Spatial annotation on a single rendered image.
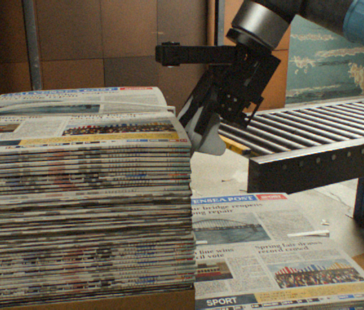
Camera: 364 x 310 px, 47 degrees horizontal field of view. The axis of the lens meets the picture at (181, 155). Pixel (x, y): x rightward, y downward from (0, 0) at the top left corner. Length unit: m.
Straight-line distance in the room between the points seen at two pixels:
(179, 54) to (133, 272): 0.30
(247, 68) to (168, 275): 0.32
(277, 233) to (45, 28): 3.55
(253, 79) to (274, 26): 0.08
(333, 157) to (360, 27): 0.83
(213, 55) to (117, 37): 3.68
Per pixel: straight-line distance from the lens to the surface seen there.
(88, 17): 4.19
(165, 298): 0.53
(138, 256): 0.49
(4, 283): 0.52
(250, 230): 0.77
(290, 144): 1.40
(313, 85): 5.87
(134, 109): 0.63
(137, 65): 4.36
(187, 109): 0.67
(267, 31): 0.61
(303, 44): 5.65
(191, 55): 0.60
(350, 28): 0.60
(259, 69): 0.64
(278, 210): 0.85
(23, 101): 0.71
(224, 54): 0.61
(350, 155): 1.44
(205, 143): 0.60
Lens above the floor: 1.19
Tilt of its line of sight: 18 degrees down
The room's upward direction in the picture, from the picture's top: straight up
